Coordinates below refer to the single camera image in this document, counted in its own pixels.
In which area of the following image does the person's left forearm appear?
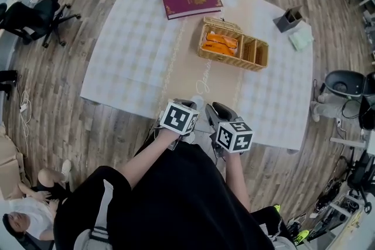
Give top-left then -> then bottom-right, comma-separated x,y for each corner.
120,128 -> 184,190

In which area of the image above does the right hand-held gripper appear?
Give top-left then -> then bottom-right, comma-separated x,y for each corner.
205,101 -> 254,157

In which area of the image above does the person's right forearm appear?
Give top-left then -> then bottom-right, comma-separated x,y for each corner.
224,152 -> 252,213

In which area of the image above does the person's black clothing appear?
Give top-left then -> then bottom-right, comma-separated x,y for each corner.
53,140 -> 296,250

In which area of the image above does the cardboard box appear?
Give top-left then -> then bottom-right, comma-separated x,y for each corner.
0,125 -> 32,200

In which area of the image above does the black office chair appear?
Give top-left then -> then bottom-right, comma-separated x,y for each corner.
0,0 -> 82,49
347,149 -> 375,214

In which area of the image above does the light green cloth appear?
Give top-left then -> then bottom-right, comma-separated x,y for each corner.
288,25 -> 313,52

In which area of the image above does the grey shoulder strap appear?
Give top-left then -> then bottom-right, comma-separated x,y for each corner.
260,224 -> 296,250
73,180 -> 115,250

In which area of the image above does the white power strip with cable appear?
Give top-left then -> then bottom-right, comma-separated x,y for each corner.
19,90 -> 32,156

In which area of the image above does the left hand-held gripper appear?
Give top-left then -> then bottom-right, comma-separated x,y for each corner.
159,98 -> 204,151

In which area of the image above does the black oval backpack shell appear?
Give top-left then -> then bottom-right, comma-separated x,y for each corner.
325,69 -> 367,97

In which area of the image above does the dark grey pen holder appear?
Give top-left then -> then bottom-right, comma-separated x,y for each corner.
272,5 -> 304,33

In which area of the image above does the wicker basket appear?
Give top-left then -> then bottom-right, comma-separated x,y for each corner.
196,16 -> 270,72

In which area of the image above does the orange packet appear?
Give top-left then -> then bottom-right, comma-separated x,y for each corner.
201,32 -> 238,57

